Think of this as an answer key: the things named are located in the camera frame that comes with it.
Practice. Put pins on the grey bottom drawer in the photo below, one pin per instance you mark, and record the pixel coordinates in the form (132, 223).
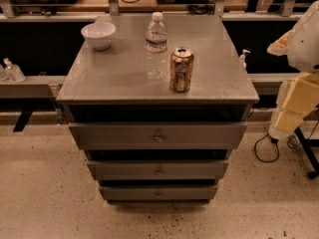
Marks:
(159, 193)

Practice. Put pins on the grey drawer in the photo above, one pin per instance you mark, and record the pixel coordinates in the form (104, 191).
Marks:
(157, 135)
(158, 169)
(159, 193)

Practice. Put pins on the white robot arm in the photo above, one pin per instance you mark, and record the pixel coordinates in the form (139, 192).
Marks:
(299, 97)

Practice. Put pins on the grey drawer cabinet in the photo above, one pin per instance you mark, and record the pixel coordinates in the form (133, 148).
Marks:
(113, 86)

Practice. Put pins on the grey top drawer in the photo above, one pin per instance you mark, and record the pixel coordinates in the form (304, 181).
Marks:
(157, 135)

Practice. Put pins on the grey middle drawer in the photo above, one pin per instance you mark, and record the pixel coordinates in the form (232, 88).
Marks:
(158, 169)

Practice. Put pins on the orange soda can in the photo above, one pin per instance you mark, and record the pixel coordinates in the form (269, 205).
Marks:
(181, 65)

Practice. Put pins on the clear plastic water bottle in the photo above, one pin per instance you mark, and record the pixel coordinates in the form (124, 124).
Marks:
(156, 47)

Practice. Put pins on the white bowl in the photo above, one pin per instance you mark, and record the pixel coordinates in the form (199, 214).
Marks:
(99, 34)

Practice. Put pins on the white pump dispenser bottle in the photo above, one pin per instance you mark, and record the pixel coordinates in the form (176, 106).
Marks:
(242, 57)

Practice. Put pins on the black stand leg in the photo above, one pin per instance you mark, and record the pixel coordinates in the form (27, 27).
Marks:
(307, 145)

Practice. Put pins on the clear sanitizer bottle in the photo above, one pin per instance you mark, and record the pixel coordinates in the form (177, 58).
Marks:
(13, 71)

